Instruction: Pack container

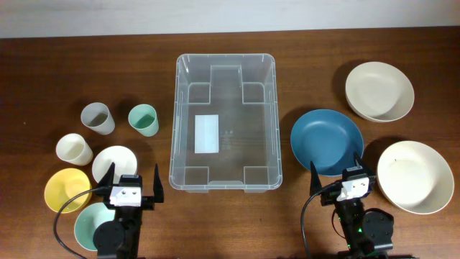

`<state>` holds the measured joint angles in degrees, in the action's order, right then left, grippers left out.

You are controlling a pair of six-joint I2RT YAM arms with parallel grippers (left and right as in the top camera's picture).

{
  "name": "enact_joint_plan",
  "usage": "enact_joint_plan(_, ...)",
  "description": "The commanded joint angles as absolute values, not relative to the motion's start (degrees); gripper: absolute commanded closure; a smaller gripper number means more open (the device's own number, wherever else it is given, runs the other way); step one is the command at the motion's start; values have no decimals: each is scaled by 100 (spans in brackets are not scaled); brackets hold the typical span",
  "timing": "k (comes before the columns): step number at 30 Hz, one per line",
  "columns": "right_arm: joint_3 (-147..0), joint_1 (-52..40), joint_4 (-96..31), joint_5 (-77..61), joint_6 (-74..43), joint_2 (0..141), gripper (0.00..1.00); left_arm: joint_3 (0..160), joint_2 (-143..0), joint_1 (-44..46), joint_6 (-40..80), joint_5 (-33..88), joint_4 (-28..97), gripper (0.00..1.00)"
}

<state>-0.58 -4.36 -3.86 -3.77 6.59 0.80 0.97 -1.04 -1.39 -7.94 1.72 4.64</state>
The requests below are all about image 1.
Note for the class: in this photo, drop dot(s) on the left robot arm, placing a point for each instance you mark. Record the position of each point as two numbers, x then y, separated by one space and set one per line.
119 238

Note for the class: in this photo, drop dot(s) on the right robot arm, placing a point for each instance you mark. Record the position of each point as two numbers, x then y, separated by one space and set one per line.
368 232

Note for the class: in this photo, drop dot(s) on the small white bowl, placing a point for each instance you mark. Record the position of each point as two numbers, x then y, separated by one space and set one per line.
125 162

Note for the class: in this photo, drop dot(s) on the mint green cup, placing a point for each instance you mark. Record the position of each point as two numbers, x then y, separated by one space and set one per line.
143 118

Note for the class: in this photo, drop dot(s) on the clear plastic storage bin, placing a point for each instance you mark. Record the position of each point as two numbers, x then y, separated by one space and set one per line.
242 90

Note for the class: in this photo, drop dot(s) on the cream white cup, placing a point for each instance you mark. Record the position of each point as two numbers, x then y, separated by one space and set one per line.
72 148

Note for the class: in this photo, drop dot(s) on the grey cup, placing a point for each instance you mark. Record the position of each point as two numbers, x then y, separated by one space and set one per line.
97 117

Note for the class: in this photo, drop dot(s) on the cream white bowl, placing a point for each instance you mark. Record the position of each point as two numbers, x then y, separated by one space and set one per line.
415 177

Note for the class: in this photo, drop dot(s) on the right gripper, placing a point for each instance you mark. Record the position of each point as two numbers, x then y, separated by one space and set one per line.
330 194

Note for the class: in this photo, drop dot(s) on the blue plate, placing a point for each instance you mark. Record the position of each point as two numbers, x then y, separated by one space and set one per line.
328 139

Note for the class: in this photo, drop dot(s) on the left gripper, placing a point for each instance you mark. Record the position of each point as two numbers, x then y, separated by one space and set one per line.
148 201

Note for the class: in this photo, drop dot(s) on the beige bowl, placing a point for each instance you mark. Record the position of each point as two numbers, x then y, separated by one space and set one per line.
379 92

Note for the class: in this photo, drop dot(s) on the small yellow bowl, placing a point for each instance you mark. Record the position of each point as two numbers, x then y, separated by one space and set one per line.
64 185

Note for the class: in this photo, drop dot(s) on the small mint green bowl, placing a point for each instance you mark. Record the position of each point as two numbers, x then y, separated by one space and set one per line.
88 221

